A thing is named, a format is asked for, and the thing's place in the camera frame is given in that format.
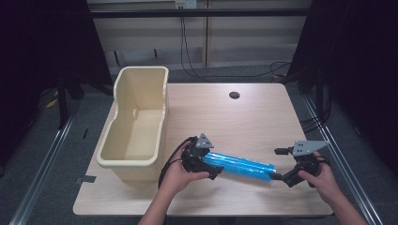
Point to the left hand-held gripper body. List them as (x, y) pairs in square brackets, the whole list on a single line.
[(195, 154)]

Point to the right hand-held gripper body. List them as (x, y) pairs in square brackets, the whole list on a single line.
[(308, 148)]

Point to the blue translucent tube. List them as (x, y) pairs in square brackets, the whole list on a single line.
[(241, 166)]

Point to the cream plastic bin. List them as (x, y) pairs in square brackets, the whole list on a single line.
[(139, 131)]

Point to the person's left hand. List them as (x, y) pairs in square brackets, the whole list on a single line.
[(176, 179)]

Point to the person's right hand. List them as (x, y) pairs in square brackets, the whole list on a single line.
[(324, 184)]

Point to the dark curtain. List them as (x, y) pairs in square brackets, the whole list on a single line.
[(37, 50), (359, 62)]

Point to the black floor tape piece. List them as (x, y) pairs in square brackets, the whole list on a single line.
[(86, 179)]

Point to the black horizontal bar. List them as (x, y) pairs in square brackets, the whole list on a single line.
[(200, 12)]

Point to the black metal stand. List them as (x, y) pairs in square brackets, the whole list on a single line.
[(62, 103)]

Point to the metal floor rail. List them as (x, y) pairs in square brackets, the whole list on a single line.
[(40, 172), (344, 162)]

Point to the white wall power outlet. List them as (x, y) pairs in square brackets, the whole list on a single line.
[(186, 4)]

